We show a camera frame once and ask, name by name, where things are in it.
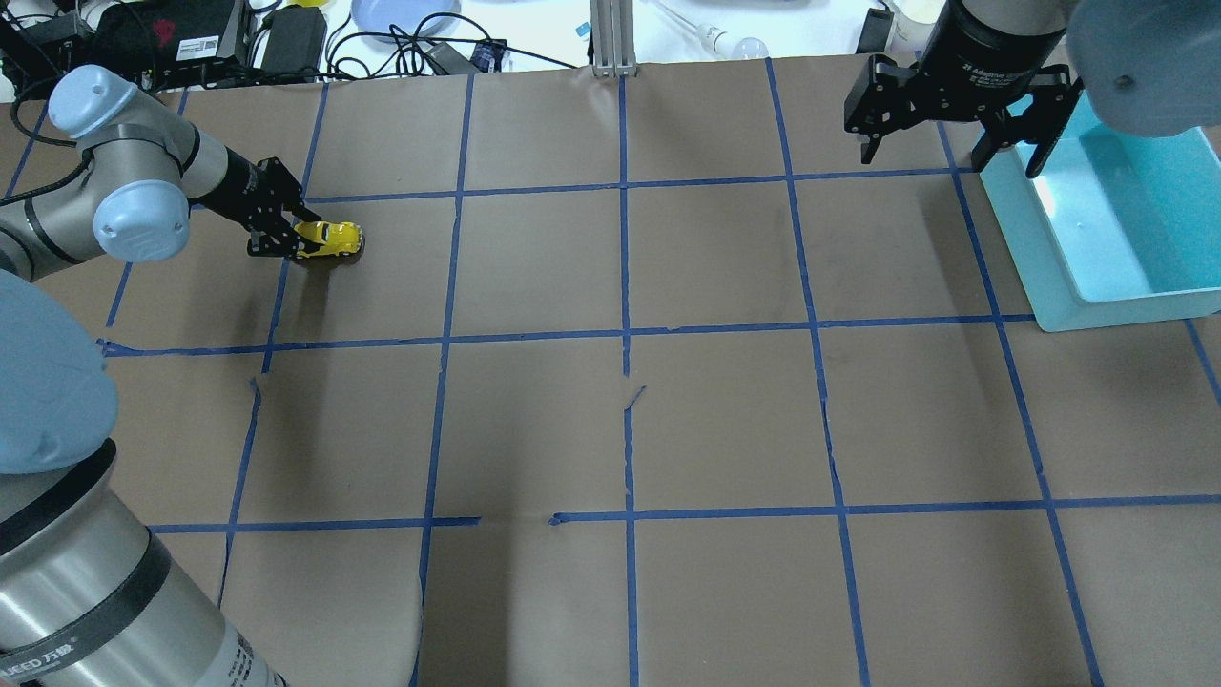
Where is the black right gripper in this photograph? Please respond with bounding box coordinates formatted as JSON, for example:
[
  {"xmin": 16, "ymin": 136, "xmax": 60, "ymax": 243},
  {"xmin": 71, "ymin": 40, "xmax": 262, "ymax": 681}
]
[{"xmin": 842, "ymin": 1, "xmax": 1085, "ymax": 179}]

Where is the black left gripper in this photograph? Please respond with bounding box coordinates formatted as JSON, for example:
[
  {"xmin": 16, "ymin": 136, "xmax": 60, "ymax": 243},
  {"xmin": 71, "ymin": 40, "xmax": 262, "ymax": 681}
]
[{"xmin": 205, "ymin": 153, "xmax": 322, "ymax": 257}]

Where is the yellow toy beetle car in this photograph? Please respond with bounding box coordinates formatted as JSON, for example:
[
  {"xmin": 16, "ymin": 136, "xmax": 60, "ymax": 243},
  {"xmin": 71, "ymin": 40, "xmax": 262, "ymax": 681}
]
[{"xmin": 289, "ymin": 220, "xmax": 365, "ymax": 260}]

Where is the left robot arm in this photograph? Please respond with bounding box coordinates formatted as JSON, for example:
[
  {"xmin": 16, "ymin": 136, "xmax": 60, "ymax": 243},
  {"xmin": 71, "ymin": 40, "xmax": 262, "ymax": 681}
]
[{"xmin": 1, "ymin": 63, "xmax": 319, "ymax": 686}]

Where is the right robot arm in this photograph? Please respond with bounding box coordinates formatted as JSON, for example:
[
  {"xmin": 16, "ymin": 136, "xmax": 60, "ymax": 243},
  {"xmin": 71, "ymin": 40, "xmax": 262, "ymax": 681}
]
[{"xmin": 842, "ymin": 1, "xmax": 1220, "ymax": 178}]

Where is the black power adapter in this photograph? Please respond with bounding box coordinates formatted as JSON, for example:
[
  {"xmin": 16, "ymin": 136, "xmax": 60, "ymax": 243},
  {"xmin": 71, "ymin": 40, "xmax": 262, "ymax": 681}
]
[{"xmin": 259, "ymin": 5, "xmax": 326, "ymax": 84}]

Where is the light blue storage bin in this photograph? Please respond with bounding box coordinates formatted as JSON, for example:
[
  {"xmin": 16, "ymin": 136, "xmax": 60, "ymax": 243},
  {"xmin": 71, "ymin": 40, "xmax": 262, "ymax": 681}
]
[{"xmin": 980, "ymin": 96, "xmax": 1220, "ymax": 332}]

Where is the black computer box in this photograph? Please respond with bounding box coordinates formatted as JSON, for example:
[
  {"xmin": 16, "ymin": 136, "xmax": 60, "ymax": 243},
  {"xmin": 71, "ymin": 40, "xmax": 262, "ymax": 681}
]
[{"xmin": 89, "ymin": 1, "xmax": 252, "ymax": 73}]

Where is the blue plastic plate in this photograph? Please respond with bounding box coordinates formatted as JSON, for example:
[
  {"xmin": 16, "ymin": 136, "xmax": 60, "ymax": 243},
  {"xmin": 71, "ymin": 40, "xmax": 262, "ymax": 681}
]
[{"xmin": 350, "ymin": 0, "xmax": 462, "ymax": 43}]

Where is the brown paper table cover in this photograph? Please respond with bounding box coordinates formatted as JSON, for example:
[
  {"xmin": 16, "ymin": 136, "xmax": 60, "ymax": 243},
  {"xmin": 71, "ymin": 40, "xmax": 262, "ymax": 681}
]
[{"xmin": 39, "ymin": 55, "xmax": 1220, "ymax": 686}]

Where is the aluminium frame post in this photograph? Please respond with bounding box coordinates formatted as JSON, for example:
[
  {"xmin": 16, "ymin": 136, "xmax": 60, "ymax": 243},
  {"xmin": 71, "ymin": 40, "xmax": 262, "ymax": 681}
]
[{"xmin": 589, "ymin": 0, "xmax": 639, "ymax": 78}]

